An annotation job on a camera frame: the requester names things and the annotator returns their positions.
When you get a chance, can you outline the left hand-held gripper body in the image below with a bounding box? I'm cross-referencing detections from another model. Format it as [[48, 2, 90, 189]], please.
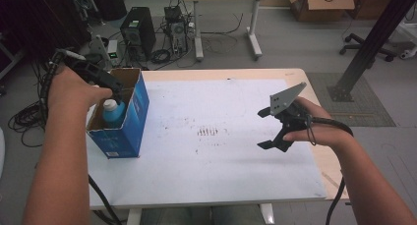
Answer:
[[63, 35, 125, 92]]

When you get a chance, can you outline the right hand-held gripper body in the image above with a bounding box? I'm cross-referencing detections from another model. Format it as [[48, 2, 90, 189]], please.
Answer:
[[268, 82, 313, 133]]

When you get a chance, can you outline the blue bottle with white cap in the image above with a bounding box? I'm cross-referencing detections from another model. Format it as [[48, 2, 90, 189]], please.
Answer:
[[101, 98, 128, 130]]

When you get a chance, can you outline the blue cardboard box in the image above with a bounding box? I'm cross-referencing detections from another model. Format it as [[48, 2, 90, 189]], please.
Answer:
[[86, 67, 150, 159]]

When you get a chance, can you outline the person's left hand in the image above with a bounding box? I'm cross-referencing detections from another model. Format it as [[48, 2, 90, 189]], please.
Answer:
[[48, 66, 114, 114]]

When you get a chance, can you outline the person's right hand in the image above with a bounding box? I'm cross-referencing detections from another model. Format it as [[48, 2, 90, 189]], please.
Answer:
[[282, 96, 355, 148]]

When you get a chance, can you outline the grey power adapter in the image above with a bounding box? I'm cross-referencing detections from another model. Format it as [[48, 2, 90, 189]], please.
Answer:
[[107, 39, 120, 60]]

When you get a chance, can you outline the black computer tower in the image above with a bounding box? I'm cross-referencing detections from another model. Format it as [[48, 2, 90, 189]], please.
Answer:
[[119, 6, 157, 62]]

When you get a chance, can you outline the black bin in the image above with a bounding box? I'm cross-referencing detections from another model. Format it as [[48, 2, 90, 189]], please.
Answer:
[[88, 0, 128, 22]]

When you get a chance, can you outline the white table mat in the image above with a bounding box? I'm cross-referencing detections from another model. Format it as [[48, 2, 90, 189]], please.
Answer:
[[88, 79, 328, 210]]

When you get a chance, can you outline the white table leg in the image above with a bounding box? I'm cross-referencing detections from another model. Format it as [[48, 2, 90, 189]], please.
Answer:
[[260, 203, 275, 225], [127, 208, 143, 225]]

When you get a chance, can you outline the grey floor mat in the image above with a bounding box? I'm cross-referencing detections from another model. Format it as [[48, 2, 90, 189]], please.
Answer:
[[306, 72, 397, 128]]

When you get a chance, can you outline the open computer case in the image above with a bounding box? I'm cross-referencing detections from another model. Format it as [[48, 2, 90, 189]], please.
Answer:
[[163, 5, 191, 55]]

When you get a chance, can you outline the black office chair base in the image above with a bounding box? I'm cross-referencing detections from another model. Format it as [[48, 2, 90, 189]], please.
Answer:
[[338, 32, 398, 63]]

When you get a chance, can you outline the open brown cardboard box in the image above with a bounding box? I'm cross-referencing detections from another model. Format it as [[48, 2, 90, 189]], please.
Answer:
[[286, 0, 356, 23]]

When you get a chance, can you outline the brown cabinet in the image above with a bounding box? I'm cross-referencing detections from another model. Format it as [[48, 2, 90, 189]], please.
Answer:
[[347, 0, 397, 21]]

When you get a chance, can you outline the white device on floor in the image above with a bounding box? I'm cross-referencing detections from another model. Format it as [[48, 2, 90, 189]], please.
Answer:
[[398, 46, 417, 61]]

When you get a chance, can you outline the black braided right gripper cable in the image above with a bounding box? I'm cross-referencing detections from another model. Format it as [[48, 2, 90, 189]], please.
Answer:
[[306, 115, 355, 225]]

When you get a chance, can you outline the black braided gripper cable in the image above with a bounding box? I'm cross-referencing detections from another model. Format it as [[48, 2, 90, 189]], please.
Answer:
[[306, 115, 355, 225], [38, 49, 123, 225]]

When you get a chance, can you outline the black cable coil by computers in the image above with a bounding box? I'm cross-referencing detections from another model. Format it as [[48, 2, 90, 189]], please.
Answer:
[[150, 48, 172, 65]]

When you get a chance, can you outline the black braided left gripper cable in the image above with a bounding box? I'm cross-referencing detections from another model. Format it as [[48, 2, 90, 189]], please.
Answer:
[[38, 49, 123, 225]]

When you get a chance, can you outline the bundle of black floor cables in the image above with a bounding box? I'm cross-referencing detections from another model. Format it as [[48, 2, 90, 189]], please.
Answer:
[[8, 59, 53, 147]]

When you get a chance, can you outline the thin black floor cable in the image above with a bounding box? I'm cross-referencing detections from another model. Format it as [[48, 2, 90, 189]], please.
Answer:
[[200, 12, 245, 55]]

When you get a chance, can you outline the black metal stand post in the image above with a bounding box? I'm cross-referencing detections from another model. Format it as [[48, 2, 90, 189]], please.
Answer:
[[328, 0, 417, 103]]

